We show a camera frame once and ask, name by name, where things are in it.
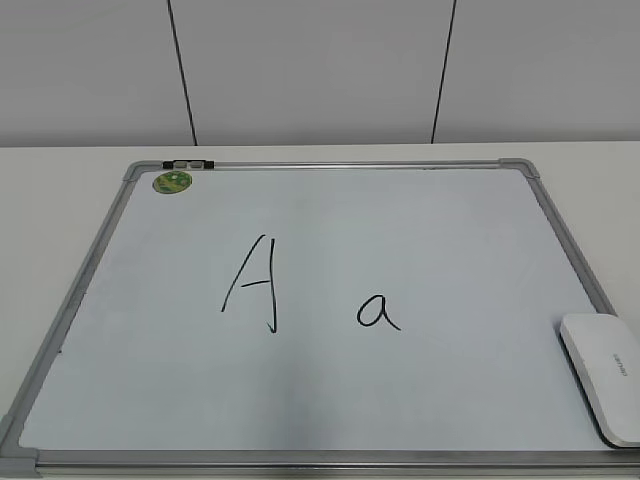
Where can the white whiteboard eraser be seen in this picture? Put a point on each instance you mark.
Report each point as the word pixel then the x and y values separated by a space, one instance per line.
pixel 605 355

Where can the black grey marker clip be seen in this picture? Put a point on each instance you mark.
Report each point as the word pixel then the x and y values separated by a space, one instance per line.
pixel 186 164

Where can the green round magnet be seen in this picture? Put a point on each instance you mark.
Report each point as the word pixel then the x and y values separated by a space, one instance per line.
pixel 172 182

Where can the whiteboard with grey frame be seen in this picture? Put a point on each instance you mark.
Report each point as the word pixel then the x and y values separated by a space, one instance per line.
pixel 277 318

